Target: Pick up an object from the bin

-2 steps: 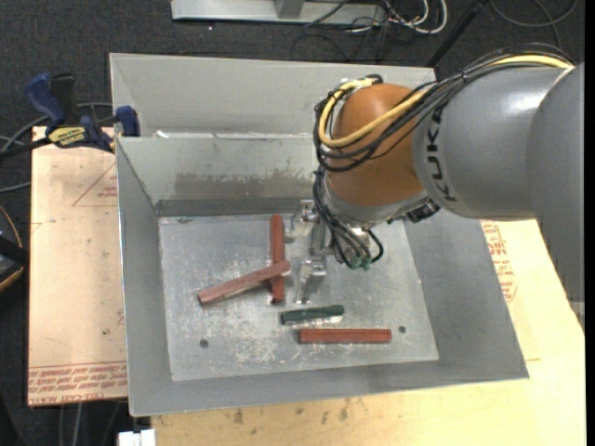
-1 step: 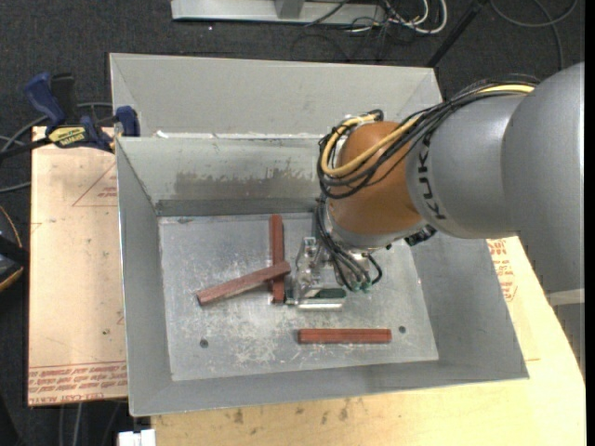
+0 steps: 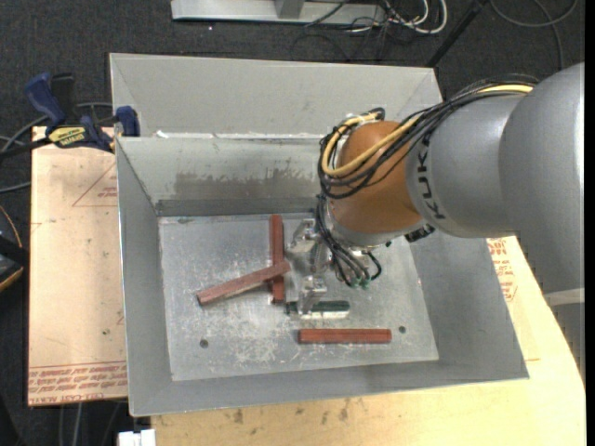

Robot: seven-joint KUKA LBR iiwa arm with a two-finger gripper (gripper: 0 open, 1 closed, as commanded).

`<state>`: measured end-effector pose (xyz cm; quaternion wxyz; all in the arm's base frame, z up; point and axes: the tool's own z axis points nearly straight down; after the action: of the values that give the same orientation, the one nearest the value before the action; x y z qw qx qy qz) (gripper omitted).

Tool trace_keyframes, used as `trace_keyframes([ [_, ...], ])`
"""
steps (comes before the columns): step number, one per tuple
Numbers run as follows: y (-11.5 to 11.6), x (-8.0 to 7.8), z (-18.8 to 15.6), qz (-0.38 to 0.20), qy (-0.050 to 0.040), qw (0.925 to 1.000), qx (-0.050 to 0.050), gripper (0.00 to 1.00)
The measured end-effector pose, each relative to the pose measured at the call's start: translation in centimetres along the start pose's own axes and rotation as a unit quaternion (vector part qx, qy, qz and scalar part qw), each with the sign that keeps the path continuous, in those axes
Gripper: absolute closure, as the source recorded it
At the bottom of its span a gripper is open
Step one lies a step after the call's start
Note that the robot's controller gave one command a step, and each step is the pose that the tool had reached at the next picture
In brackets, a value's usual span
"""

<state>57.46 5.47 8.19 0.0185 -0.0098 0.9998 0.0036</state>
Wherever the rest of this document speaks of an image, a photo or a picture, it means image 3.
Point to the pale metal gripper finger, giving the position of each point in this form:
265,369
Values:
293,302
313,297

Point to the dark green flat block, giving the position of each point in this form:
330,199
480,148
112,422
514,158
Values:
335,307

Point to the red-brown flat block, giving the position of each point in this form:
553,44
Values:
237,286
344,336
277,240

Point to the grey metal bin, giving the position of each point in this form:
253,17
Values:
223,258

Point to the brown cardboard board red print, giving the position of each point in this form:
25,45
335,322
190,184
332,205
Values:
74,258

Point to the black cylinder on white bracket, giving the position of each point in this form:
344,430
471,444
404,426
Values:
419,233

